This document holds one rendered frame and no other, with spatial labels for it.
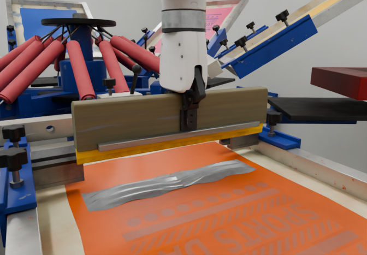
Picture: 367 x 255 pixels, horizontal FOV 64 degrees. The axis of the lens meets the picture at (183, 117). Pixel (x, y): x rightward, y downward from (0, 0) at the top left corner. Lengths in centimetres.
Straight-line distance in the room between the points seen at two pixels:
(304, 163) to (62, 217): 48
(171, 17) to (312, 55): 243
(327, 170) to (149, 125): 36
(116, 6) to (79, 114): 449
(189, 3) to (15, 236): 41
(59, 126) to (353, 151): 233
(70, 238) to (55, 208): 10
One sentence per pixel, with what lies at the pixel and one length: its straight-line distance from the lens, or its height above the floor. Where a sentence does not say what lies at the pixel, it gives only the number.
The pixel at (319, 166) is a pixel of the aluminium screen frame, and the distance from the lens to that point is 66.
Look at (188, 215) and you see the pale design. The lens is 50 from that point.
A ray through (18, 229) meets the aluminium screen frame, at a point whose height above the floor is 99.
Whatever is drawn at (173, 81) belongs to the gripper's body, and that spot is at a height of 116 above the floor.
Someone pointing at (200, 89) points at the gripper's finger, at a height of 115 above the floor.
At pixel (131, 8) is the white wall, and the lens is 499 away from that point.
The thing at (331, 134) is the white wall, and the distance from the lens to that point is 281.
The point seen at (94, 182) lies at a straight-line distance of 63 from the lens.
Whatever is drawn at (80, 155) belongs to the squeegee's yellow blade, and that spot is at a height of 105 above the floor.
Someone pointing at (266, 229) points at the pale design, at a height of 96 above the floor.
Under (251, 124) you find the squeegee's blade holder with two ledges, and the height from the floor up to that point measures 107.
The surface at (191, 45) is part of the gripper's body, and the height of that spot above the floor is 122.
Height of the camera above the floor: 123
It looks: 14 degrees down
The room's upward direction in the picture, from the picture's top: straight up
